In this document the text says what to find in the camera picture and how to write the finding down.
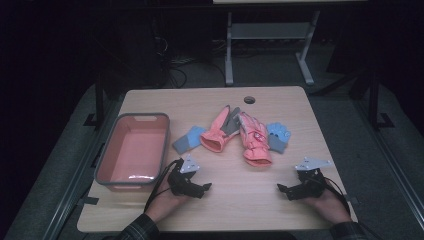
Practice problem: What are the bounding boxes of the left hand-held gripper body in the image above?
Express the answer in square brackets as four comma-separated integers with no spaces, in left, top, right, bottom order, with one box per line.
[166,153,205,200]

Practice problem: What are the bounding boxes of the pink basket with grey rim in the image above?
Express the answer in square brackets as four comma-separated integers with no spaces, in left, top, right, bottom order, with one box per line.
[94,112,172,193]

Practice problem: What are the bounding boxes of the black floor cables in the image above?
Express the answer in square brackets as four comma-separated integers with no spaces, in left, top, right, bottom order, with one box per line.
[164,54,228,89]

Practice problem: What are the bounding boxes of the pink glove with print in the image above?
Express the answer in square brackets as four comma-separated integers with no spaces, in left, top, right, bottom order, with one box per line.
[237,111,273,168]

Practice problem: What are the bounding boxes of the pink glove with grey palm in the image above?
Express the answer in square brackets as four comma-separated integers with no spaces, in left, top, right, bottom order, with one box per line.
[199,105,242,154]

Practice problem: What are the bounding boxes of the person's left hand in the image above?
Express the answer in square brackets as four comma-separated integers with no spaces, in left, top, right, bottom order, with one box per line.
[145,179,189,223]

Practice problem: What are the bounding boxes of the white metal table frame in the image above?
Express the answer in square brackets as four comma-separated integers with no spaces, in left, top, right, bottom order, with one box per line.
[212,0,368,87]

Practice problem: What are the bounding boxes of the person's right hand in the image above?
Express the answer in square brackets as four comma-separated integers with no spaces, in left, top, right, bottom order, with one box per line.
[304,186,352,225]

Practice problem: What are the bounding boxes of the aluminium rail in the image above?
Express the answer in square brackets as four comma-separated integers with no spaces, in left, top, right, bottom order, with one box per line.
[353,99,424,231]
[41,99,118,240]

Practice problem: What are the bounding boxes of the black metal stand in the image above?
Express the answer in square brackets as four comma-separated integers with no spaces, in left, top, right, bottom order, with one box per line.
[366,69,396,132]
[83,71,105,129]

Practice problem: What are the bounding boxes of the blue glove with grey cuff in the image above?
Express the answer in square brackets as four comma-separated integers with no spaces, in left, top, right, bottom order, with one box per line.
[171,125,208,155]
[265,121,292,155]

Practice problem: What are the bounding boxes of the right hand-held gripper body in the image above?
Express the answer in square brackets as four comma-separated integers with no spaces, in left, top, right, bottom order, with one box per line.
[289,156,333,201]

